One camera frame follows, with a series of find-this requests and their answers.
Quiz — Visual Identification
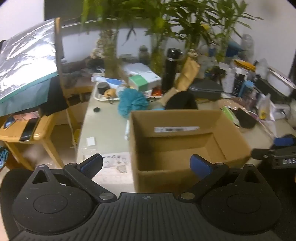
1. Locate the black thermos bottle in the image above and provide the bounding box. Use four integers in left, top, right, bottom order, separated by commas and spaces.
161, 48, 183, 93

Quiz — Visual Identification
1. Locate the tall white carton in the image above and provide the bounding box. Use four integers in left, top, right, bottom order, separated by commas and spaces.
223, 63, 237, 93

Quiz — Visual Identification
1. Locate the black cylinder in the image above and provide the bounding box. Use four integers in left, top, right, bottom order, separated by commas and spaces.
97, 82, 110, 95

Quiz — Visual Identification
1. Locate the brown paper bag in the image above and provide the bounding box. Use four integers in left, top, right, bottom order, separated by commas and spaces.
161, 57, 201, 106

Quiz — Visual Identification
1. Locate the teal bath pouf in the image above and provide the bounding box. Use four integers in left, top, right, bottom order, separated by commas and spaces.
118, 89, 150, 119

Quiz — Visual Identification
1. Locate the glass jar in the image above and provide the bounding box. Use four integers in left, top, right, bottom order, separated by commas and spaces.
139, 46, 150, 65

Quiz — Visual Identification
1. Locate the white container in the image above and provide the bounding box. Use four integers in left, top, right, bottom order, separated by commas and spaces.
268, 67, 296, 90

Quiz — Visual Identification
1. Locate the wicker basket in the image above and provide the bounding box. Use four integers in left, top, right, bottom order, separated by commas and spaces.
218, 97, 258, 130

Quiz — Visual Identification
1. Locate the clear plastic bag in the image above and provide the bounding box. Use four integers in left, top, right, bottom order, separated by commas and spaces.
257, 93, 276, 121

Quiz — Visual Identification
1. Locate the white and blue bottle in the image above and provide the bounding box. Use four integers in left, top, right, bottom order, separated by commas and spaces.
91, 76, 127, 88

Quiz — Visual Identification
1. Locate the large white box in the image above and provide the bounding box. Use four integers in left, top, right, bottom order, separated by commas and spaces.
122, 62, 160, 80

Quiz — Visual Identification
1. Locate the black smartphone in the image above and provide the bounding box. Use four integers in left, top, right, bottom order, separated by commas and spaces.
19, 118, 40, 141

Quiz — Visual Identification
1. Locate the cardboard box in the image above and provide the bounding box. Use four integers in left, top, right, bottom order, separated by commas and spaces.
129, 109, 252, 194

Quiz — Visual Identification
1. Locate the blue box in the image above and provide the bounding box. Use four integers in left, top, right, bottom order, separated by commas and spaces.
238, 81, 254, 98

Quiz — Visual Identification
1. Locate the wooden side table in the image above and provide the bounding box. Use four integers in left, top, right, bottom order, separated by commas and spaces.
0, 113, 65, 171

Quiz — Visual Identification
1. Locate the silver foil bag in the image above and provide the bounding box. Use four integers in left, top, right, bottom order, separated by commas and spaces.
0, 18, 61, 117

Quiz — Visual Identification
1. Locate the black box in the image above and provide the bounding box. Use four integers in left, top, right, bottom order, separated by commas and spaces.
232, 73, 246, 97

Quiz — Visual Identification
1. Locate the grey zip case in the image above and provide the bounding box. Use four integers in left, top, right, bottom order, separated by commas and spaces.
188, 79, 224, 100

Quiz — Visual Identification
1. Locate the yellow bag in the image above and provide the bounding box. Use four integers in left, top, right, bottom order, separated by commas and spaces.
233, 59, 256, 71

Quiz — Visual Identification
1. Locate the white tray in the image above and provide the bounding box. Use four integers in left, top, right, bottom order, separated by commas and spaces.
93, 79, 149, 102

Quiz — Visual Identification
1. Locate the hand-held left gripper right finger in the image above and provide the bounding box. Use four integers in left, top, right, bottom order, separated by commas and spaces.
178, 154, 263, 203

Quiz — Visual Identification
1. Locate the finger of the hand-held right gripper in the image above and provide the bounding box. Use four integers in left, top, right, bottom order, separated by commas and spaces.
251, 148, 296, 161
273, 134, 296, 148

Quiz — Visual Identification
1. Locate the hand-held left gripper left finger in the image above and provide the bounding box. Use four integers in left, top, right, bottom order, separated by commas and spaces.
30, 153, 117, 204

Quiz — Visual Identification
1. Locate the green packet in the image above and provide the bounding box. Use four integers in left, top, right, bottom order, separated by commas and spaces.
228, 109, 241, 127
222, 105, 237, 122

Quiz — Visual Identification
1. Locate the blue smartphone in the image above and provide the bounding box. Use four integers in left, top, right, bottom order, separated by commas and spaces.
3, 116, 16, 129

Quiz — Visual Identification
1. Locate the printed paper sheet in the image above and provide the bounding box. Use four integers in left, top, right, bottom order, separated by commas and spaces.
82, 152, 133, 175

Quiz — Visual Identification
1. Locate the black sponge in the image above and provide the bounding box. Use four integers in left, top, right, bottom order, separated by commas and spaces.
237, 108, 257, 129

